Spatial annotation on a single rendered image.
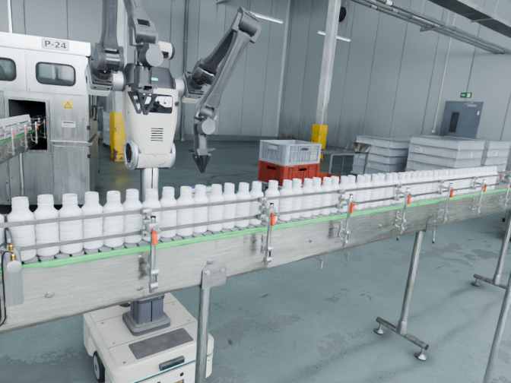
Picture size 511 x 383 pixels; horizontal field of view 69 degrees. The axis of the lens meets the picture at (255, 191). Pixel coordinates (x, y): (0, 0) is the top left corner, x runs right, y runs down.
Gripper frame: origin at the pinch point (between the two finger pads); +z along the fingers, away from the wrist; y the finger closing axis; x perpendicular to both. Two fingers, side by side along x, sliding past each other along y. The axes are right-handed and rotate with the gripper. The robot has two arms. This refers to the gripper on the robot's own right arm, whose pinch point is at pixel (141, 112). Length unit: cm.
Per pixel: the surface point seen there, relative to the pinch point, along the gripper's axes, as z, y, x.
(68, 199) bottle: 24.1, 17.4, -26.5
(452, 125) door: -5, -400, 1055
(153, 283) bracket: 50, 26, -5
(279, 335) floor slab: 139, -31, 106
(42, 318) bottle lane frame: 56, 21, -34
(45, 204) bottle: 25.4, 16.7, -31.9
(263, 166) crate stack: 56, -187, 205
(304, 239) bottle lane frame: 48, 21, 64
